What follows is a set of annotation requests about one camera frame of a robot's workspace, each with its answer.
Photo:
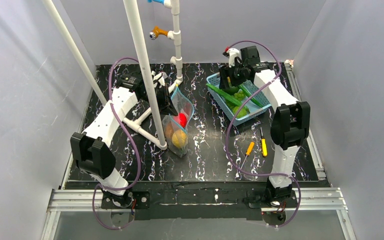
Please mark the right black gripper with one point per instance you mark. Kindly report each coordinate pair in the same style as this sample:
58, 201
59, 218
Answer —
229, 77

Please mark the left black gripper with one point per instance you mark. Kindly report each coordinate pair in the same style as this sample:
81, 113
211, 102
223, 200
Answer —
162, 98

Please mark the red tomato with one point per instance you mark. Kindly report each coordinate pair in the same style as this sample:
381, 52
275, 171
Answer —
182, 120

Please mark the clear zip top bag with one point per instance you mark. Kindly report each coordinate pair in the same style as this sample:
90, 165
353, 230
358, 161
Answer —
175, 127

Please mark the yellow lemon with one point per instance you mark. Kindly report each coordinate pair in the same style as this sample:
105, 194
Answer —
179, 139

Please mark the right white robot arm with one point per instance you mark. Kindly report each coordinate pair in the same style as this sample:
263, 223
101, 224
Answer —
291, 121

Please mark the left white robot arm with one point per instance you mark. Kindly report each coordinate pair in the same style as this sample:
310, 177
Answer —
91, 148

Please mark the thin green bean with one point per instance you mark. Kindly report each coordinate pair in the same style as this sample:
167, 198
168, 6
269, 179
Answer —
248, 94

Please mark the green grape bunch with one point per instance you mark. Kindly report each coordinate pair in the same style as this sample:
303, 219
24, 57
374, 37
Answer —
240, 95

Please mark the long green cucumber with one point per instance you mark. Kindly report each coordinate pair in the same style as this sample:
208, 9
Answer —
223, 98

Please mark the light blue plastic basket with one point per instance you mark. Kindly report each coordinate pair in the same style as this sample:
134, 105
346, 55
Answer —
253, 110

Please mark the light green vegetable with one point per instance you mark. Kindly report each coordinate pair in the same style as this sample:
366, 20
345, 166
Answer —
240, 113

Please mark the orange webcam on pipe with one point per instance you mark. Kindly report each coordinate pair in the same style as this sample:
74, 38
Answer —
156, 32

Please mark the blue clip on pipe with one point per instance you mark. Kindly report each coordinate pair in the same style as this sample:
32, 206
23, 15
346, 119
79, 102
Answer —
156, 1

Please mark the orange handled screwdriver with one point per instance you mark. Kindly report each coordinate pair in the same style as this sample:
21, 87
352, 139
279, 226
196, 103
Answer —
247, 153

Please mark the yellow handled screwdriver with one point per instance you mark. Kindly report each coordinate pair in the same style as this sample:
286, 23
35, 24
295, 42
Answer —
264, 149

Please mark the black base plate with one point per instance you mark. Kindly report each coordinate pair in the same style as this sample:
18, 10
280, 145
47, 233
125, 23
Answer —
151, 200

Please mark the aluminium rail frame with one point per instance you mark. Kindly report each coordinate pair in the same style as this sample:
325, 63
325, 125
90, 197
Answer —
309, 199

